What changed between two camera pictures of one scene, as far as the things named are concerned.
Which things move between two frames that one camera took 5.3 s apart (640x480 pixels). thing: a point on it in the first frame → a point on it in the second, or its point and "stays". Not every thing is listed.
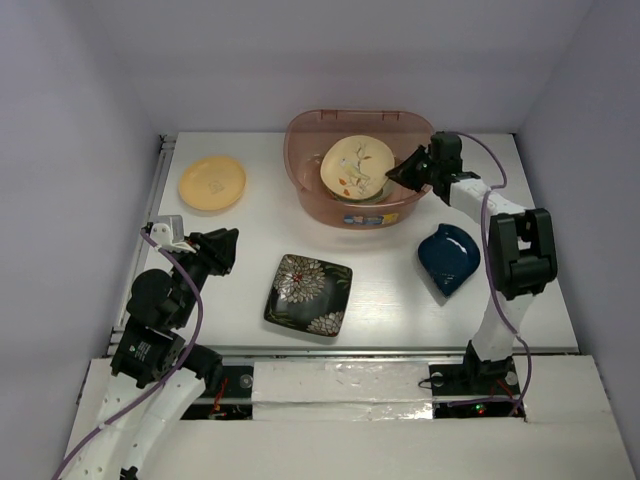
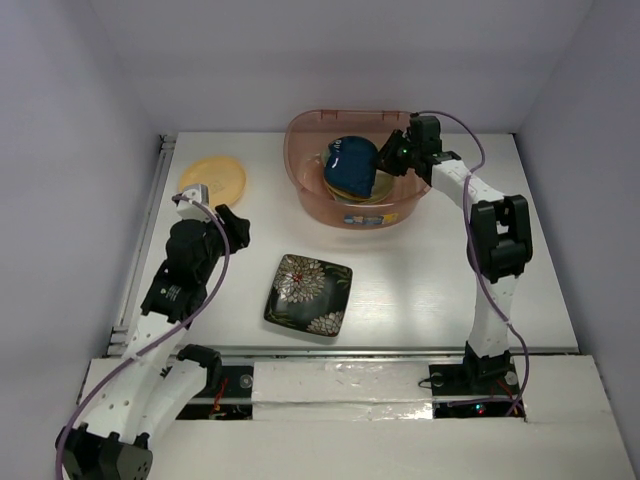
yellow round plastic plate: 212,183 stays
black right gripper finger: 415,171 → 393,155
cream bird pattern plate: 356,166 → 357,199
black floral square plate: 309,295 stays
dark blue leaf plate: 450,255 → 350,165
